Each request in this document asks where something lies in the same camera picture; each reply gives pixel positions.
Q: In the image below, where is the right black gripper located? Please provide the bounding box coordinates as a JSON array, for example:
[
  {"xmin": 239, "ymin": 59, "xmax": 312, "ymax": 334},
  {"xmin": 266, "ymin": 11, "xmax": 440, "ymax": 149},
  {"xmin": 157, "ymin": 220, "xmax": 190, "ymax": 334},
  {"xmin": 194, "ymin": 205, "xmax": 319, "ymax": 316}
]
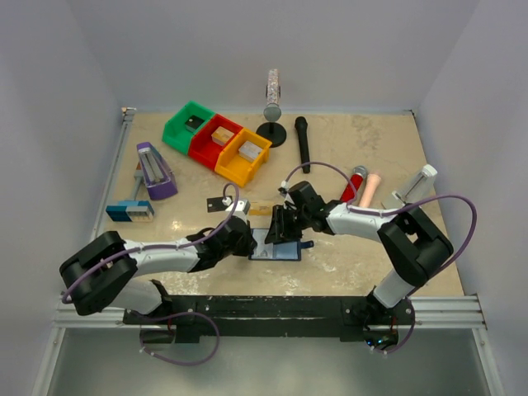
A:
[{"xmin": 265, "ymin": 204, "xmax": 311, "ymax": 244}]

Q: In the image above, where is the silver VIP credit card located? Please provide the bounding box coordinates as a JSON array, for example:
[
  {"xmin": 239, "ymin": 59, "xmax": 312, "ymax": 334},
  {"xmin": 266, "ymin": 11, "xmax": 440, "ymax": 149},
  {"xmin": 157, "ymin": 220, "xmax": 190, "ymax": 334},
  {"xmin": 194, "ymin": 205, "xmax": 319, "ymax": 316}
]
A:
[{"xmin": 252, "ymin": 243, "xmax": 274, "ymax": 260}]

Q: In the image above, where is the blue leather card holder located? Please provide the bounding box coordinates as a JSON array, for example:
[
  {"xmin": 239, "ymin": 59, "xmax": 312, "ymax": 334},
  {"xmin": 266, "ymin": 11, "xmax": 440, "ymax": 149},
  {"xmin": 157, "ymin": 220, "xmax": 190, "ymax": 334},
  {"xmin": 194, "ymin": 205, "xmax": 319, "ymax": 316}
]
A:
[{"xmin": 248, "ymin": 229, "xmax": 314, "ymax": 262}]

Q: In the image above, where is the gold credit card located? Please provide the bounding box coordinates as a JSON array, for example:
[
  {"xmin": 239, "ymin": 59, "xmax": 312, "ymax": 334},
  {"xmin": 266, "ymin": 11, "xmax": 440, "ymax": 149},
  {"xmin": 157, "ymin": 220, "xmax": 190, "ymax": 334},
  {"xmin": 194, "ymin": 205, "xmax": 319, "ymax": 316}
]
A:
[{"xmin": 248, "ymin": 200, "xmax": 274, "ymax": 216}]

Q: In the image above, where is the black credit card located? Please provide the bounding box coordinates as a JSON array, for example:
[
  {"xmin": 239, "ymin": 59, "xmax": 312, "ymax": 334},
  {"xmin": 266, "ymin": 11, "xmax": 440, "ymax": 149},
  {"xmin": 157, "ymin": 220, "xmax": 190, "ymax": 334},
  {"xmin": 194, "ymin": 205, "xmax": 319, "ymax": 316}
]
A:
[{"xmin": 206, "ymin": 196, "xmax": 233, "ymax": 213}]

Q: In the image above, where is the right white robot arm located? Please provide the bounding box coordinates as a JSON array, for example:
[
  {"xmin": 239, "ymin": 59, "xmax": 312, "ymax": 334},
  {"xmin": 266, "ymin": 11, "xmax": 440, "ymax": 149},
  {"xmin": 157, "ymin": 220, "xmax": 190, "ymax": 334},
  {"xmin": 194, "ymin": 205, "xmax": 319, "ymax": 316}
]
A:
[{"xmin": 264, "ymin": 181, "xmax": 454, "ymax": 323}]

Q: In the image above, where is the card stack in yellow bin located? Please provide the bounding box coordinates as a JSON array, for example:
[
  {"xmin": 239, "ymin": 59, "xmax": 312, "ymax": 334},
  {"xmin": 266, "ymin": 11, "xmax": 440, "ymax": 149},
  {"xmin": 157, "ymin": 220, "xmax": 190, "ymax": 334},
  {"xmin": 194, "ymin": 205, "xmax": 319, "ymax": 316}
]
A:
[{"xmin": 238, "ymin": 140, "xmax": 262, "ymax": 163}]

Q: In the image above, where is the card stack in red bin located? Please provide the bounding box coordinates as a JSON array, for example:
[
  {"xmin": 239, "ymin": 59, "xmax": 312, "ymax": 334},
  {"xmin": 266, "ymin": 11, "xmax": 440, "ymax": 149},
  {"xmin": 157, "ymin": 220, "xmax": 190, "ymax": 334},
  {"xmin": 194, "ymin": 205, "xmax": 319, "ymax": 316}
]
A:
[{"xmin": 211, "ymin": 127, "xmax": 233, "ymax": 146}]

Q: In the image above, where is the card stack in green bin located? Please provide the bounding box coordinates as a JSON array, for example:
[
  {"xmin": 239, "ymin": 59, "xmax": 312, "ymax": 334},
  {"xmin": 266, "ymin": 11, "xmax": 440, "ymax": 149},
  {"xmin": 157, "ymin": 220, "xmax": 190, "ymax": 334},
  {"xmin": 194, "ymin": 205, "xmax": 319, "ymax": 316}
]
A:
[{"xmin": 184, "ymin": 115, "xmax": 204, "ymax": 134}]

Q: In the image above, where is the yellow plastic bin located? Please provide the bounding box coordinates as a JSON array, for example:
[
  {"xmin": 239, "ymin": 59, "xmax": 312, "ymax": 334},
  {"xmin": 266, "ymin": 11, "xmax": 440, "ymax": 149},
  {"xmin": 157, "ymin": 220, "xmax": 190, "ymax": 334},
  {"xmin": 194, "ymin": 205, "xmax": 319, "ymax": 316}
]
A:
[{"xmin": 214, "ymin": 128, "xmax": 271, "ymax": 187}]

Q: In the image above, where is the red glitter microphone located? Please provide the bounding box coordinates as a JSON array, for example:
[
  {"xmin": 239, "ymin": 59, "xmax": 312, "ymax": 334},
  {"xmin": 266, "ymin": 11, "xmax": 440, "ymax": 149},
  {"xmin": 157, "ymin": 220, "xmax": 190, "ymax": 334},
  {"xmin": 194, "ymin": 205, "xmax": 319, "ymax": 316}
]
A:
[{"xmin": 340, "ymin": 165, "xmax": 368, "ymax": 202}]

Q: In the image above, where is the black round microphone stand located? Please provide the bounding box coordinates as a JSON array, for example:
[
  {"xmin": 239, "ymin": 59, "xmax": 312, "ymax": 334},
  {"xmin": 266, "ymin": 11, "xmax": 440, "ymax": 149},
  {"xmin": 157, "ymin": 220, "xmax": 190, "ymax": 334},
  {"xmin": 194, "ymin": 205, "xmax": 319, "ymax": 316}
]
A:
[{"xmin": 257, "ymin": 122, "xmax": 287, "ymax": 148}]

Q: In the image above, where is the black handheld microphone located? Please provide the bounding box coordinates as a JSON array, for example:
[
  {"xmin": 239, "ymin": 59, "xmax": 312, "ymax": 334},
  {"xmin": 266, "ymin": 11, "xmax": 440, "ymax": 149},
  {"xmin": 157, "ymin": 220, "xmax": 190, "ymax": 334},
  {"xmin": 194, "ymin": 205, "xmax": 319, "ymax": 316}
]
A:
[{"xmin": 295, "ymin": 116, "xmax": 311, "ymax": 174}]

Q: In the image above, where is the purple metronome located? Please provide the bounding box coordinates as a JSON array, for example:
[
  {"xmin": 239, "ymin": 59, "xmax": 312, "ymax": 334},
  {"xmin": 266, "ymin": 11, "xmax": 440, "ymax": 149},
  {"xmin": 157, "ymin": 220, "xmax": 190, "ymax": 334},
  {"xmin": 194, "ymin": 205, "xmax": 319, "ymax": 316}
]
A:
[{"xmin": 136, "ymin": 142, "xmax": 178, "ymax": 200}]

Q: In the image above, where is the glitter microphone on stand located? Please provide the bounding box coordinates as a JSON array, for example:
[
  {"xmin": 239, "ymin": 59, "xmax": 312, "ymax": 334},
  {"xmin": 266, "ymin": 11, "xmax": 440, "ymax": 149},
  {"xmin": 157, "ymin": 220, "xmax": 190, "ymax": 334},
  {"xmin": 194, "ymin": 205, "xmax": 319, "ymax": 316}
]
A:
[{"xmin": 263, "ymin": 68, "xmax": 281, "ymax": 122}]

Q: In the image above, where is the blue grey block tool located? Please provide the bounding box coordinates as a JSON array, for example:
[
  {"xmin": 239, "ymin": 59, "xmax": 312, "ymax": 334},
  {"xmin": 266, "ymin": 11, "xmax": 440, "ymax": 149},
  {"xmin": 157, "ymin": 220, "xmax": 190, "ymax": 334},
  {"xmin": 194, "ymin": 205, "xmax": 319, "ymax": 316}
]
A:
[{"xmin": 105, "ymin": 163, "xmax": 154, "ymax": 223}]

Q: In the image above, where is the green plastic bin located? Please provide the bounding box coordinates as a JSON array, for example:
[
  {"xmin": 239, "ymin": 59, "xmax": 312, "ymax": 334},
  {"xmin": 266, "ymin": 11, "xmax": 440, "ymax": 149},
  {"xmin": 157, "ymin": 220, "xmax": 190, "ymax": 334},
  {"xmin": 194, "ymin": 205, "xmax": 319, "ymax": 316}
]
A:
[{"xmin": 162, "ymin": 101, "xmax": 215, "ymax": 155}]

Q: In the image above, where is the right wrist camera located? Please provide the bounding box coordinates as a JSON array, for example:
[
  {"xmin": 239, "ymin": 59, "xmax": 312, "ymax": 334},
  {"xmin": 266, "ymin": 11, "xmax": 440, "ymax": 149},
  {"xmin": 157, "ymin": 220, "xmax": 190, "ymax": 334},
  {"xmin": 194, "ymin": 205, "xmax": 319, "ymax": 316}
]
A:
[{"xmin": 278, "ymin": 181, "xmax": 295, "ymax": 205}]

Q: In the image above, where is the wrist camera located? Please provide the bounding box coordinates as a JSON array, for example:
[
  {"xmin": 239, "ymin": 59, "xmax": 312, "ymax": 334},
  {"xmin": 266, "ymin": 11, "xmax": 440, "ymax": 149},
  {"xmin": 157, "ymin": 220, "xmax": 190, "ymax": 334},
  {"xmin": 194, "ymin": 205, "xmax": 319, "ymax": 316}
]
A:
[
  {"xmin": 222, "ymin": 196, "xmax": 251, "ymax": 221},
  {"xmin": 278, "ymin": 181, "xmax": 295, "ymax": 205}
]

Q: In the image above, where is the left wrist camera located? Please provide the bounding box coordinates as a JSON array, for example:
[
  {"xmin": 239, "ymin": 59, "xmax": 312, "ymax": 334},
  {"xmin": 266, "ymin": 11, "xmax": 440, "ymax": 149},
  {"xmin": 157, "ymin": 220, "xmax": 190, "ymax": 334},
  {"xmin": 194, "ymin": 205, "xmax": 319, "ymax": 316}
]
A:
[{"xmin": 222, "ymin": 196, "xmax": 251, "ymax": 221}]

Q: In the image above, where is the base left purple cable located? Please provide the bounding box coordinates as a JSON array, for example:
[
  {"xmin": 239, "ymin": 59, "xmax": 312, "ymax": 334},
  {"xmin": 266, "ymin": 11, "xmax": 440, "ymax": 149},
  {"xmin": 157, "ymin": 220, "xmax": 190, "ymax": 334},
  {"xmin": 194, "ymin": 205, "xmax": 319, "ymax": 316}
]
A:
[{"xmin": 139, "ymin": 309, "xmax": 222, "ymax": 365}]

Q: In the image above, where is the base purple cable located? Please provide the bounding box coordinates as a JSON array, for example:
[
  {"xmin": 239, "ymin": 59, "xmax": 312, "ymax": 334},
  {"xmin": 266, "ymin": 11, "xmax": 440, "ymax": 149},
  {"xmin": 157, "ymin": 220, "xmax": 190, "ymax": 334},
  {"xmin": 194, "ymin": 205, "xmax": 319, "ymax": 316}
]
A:
[
  {"xmin": 369, "ymin": 303, "xmax": 417, "ymax": 355},
  {"xmin": 139, "ymin": 309, "xmax": 222, "ymax": 365}
]

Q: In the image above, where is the base right purple cable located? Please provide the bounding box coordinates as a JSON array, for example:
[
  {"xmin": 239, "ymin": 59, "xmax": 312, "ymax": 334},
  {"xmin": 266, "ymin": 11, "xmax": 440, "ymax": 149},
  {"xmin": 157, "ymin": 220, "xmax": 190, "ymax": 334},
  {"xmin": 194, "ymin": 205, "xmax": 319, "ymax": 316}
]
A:
[{"xmin": 369, "ymin": 303, "xmax": 417, "ymax": 355}]

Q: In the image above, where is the aluminium frame rail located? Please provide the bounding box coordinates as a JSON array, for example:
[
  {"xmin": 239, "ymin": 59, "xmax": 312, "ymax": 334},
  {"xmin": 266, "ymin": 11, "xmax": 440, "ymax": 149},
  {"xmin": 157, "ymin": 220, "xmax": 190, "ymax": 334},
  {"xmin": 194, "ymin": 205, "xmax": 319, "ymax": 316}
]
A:
[{"xmin": 31, "ymin": 107, "xmax": 137, "ymax": 396}]

